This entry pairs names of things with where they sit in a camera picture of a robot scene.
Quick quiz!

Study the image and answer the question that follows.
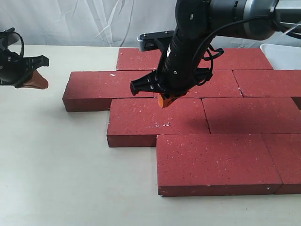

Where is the chipped red brick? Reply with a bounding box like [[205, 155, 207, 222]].
[[183, 70, 243, 98]]

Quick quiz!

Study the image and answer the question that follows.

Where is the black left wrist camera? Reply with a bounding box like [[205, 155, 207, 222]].
[[0, 27, 20, 48]]

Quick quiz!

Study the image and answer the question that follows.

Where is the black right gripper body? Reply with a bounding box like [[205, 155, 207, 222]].
[[130, 30, 213, 97]]

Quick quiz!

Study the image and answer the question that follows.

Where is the white wrinkled backdrop cloth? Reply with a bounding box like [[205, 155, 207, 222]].
[[0, 0, 301, 49]]

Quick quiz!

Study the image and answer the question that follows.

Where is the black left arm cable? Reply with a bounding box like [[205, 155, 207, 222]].
[[0, 28, 25, 58]]

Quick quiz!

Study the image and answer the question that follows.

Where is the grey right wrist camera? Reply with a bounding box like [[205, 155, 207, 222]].
[[137, 31, 174, 53]]

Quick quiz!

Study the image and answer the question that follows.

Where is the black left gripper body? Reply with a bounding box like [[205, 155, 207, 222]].
[[0, 48, 49, 88]]

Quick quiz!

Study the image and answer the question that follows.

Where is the white plastic tray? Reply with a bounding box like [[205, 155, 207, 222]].
[[260, 44, 301, 70]]

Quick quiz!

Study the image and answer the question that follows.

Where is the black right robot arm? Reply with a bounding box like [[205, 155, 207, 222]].
[[130, 0, 301, 108]]

